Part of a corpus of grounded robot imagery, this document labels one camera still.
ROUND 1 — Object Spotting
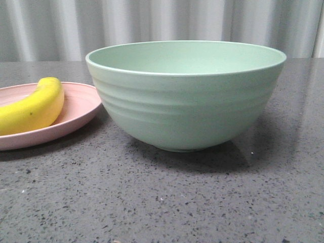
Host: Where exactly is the yellow banana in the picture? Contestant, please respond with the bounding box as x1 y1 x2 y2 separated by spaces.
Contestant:
1 77 65 136

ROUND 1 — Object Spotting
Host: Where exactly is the green ribbed bowl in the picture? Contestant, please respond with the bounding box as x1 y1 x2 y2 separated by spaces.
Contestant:
86 40 287 152

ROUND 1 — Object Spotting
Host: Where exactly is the pink plate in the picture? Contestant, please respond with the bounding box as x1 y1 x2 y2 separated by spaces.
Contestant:
1 82 101 151

